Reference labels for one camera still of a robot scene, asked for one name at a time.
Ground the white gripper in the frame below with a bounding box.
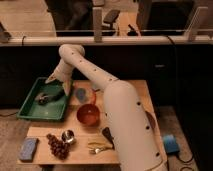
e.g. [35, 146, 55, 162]
[45, 59, 74, 96]

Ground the black dish brush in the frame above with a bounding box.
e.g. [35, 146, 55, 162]
[35, 90, 64, 105]

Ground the green plastic tray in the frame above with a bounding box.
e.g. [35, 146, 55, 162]
[17, 77, 70, 121]

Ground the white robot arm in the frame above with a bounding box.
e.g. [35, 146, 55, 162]
[46, 44, 168, 171]

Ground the blue plastic cup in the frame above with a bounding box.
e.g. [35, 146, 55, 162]
[74, 88, 89, 104]

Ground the orange bowl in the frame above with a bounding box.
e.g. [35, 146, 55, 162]
[76, 104, 100, 126]

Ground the small metal cup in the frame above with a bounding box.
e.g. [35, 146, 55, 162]
[61, 130, 76, 144]

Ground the bunch of dark grapes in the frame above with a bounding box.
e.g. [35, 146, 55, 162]
[46, 134, 70, 160]

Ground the black remote control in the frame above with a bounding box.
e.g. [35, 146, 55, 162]
[102, 127, 113, 144]

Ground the yellow green utensil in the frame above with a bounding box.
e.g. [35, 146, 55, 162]
[88, 142, 112, 148]

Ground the black office chair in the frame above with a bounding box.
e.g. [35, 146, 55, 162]
[103, 9, 120, 30]

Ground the blue sponge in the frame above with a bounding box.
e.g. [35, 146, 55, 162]
[19, 138, 39, 162]

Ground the purple bowl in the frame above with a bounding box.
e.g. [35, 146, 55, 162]
[146, 111, 156, 132]

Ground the white horizontal rail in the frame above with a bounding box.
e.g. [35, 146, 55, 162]
[0, 35, 213, 47]

